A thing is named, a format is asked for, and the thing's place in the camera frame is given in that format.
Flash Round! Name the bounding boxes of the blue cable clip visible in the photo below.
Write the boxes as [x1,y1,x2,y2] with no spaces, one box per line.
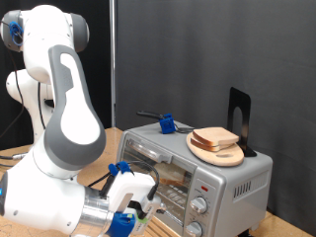
[8,21,25,47]

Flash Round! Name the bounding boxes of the black backdrop curtain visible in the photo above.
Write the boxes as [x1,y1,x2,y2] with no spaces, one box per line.
[0,0,113,151]

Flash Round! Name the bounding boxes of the round wooden plate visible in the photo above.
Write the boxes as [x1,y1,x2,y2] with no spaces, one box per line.
[186,130,245,168]

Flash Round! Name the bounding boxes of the black metal bookend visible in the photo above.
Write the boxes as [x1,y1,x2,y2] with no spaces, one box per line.
[226,87,258,158]

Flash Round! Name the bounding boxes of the wrist camera on blue mount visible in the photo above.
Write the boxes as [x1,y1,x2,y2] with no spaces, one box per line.
[106,196,163,237]

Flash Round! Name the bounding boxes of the glass oven door with handle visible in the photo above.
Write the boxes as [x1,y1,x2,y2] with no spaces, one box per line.
[118,131,198,228]

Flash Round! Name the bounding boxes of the silver oven knob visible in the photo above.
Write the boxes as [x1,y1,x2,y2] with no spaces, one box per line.
[185,221,204,237]
[190,196,209,215]

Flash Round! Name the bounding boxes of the silver toaster oven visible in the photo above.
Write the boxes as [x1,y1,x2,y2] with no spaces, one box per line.
[117,118,275,237]

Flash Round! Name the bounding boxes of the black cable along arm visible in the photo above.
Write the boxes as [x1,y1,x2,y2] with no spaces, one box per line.
[0,19,161,201]

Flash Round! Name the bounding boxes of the tan wooden bread slice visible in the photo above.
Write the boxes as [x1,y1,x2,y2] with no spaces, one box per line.
[193,126,240,148]

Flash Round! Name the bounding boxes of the vertical metal pole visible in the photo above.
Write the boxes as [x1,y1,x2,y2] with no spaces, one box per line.
[109,0,118,128]

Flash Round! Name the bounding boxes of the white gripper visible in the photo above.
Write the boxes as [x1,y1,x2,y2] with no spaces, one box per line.
[107,170,168,216]

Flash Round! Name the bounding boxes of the dark grey backdrop panel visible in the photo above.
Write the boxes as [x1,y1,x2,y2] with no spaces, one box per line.
[115,0,316,236]

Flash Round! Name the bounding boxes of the metal spatula with blue block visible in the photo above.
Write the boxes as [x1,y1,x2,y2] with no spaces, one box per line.
[136,111,196,135]

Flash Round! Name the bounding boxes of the wire oven rack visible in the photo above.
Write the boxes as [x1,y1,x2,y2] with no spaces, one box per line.
[154,181,194,220]

